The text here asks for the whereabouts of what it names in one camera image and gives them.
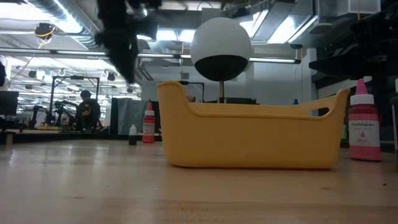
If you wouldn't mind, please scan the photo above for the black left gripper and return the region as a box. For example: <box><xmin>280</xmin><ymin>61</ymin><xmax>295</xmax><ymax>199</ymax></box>
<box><xmin>95</xmin><ymin>12</ymin><xmax>159</xmax><ymax>84</ymax></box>

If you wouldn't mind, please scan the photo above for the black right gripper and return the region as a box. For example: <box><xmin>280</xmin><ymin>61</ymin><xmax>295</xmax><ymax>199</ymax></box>
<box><xmin>309</xmin><ymin>42</ymin><xmax>398</xmax><ymax>81</ymax></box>

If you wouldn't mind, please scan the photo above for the red-orange food coloring bottle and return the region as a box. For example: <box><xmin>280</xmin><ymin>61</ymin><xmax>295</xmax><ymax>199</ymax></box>
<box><xmin>142</xmin><ymin>102</ymin><xmax>156</xmax><ymax>144</ymax></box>

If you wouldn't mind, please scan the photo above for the pink food coloring bottle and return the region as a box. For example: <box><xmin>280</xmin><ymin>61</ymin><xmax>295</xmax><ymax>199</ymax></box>
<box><xmin>348</xmin><ymin>78</ymin><xmax>382</xmax><ymax>162</ymax></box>

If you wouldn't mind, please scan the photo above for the yellow plastic bin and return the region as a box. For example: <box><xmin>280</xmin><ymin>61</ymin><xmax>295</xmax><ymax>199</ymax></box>
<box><xmin>157</xmin><ymin>80</ymin><xmax>351</xmax><ymax>170</ymax></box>

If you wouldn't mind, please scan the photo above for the grey curtain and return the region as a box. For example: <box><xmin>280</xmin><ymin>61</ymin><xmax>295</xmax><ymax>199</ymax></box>
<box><xmin>110</xmin><ymin>97</ymin><xmax>149</xmax><ymax>135</ymax></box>

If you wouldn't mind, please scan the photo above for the bright ceiling light panel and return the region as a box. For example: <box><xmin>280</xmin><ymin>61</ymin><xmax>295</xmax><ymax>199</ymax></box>
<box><xmin>136</xmin><ymin>27</ymin><xmax>197</xmax><ymax>43</ymax></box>
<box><xmin>239</xmin><ymin>9</ymin><xmax>320</xmax><ymax>44</ymax></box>

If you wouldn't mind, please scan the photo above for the person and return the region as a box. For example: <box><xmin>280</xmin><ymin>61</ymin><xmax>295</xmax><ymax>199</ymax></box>
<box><xmin>75</xmin><ymin>89</ymin><xmax>103</xmax><ymax>131</ymax></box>

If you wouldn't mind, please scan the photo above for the white ceiling box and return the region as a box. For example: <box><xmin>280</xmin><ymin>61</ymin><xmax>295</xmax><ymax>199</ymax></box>
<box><xmin>317</xmin><ymin>0</ymin><xmax>382</xmax><ymax>18</ymax></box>

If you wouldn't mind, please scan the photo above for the long ceiling light tube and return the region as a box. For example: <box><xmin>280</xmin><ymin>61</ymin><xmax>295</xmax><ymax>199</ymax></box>
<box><xmin>0</xmin><ymin>48</ymin><xmax>302</xmax><ymax>65</ymax></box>

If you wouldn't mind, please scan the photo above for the white globe lamp black base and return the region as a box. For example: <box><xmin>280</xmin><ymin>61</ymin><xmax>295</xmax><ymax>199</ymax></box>
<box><xmin>190</xmin><ymin>17</ymin><xmax>252</xmax><ymax>104</ymax></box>

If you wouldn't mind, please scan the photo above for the black computer monitor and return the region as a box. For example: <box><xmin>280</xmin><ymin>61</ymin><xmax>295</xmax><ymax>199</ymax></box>
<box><xmin>0</xmin><ymin>90</ymin><xmax>20</xmax><ymax>116</ymax></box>

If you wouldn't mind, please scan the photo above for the black gantry frame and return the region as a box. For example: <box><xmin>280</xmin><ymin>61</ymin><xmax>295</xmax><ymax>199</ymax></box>
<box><xmin>178</xmin><ymin>80</ymin><xmax>205</xmax><ymax>103</ymax></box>
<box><xmin>49</xmin><ymin>75</ymin><xmax>101</xmax><ymax>131</ymax></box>

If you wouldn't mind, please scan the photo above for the black yellow cable reel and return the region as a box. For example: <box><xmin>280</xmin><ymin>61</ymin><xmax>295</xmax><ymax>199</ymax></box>
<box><xmin>33</xmin><ymin>22</ymin><xmax>57</xmax><ymax>40</ymax></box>

